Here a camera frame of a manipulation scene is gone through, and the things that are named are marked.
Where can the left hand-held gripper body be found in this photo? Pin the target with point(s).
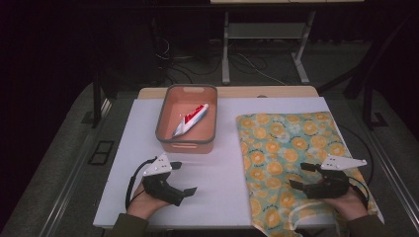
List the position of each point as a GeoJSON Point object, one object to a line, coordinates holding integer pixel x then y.
{"type": "Point", "coordinates": [158, 186]}

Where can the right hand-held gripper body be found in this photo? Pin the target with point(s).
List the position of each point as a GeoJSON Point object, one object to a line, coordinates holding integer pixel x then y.
{"type": "Point", "coordinates": [329, 187]}

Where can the lemon print cloth bag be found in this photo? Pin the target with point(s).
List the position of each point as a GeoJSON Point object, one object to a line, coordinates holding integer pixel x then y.
{"type": "Point", "coordinates": [280, 148]}

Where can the person's left hand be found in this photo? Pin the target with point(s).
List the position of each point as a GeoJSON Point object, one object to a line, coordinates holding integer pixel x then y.
{"type": "Point", "coordinates": [143, 205]}

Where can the person's right hand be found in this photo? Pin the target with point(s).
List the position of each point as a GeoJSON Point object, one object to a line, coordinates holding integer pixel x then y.
{"type": "Point", "coordinates": [349, 205]}

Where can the white board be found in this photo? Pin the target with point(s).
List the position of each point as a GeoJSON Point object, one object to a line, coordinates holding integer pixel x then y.
{"type": "Point", "coordinates": [210, 184]}

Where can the red and white toothpaste tube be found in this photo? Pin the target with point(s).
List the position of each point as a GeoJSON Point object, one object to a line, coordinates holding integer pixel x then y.
{"type": "Point", "coordinates": [191, 119]}

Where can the pink plastic basket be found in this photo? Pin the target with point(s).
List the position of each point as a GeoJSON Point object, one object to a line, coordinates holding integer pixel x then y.
{"type": "Point", "coordinates": [178, 112]}

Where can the black stand leg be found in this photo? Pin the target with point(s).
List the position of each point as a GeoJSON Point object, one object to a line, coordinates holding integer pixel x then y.
{"type": "Point", "coordinates": [370, 105]}
{"type": "Point", "coordinates": [97, 102]}

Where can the grey metal stand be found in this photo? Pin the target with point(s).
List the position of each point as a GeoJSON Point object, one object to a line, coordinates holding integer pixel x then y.
{"type": "Point", "coordinates": [263, 31]}

